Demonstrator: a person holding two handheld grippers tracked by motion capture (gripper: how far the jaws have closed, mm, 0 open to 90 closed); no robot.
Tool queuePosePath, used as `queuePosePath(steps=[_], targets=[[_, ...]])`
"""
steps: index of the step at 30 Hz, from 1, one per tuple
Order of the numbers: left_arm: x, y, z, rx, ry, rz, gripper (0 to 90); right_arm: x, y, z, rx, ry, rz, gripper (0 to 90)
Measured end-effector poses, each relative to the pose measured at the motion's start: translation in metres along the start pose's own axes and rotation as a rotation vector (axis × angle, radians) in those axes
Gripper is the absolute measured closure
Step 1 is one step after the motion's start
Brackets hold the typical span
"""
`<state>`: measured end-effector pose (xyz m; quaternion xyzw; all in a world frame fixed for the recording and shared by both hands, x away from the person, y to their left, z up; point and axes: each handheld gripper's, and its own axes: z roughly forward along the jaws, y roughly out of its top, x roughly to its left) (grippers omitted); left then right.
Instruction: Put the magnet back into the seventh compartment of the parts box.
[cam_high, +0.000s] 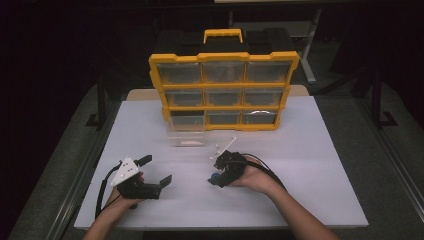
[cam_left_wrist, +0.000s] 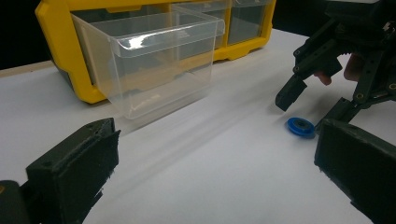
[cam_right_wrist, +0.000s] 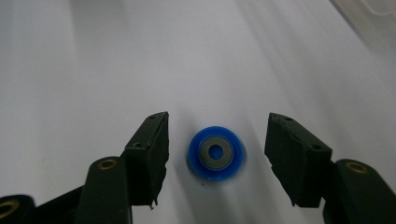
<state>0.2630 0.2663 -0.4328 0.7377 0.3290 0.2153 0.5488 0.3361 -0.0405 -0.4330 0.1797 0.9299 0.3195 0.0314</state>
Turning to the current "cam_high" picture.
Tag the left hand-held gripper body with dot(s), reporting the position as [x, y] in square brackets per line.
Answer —
[136, 190]

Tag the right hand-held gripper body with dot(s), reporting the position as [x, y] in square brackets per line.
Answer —
[233, 165]

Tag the clear plastic drawer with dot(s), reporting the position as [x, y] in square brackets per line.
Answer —
[186, 133]

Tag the yellow and black organizer cabinet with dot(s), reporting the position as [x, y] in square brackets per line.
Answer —
[223, 85]

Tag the person's left hand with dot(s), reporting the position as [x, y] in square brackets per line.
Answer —
[118, 202]

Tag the person's right hand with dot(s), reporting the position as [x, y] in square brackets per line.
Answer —
[256, 180]

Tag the black metal stand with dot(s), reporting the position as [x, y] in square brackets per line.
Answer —
[101, 106]
[377, 100]

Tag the grid of clear drawers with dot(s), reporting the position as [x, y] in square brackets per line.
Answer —
[223, 96]

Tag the grey desk with white legs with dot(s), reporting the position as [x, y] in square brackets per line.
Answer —
[311, 43]

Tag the aluminium frame rail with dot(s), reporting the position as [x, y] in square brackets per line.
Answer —
[401, 170]
[71, 206]

